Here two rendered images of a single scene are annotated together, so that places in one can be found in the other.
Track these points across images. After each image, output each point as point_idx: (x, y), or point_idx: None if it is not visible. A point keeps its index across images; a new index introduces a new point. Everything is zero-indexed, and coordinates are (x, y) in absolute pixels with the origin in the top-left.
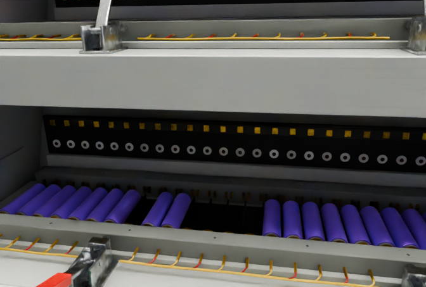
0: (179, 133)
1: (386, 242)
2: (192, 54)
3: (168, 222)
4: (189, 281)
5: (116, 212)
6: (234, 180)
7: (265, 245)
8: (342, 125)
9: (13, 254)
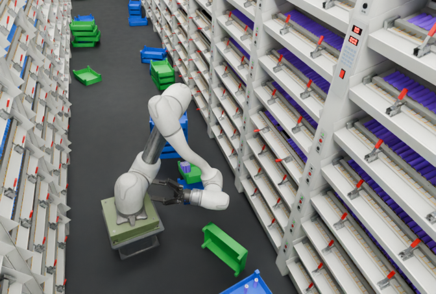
0: None
1: (296, 152)
2: (275, 112)
3: (278, 129)
4: (273, 139)
5: (275, 122)
6: None
7: (282, 141)
8: None
9: (261, 121)
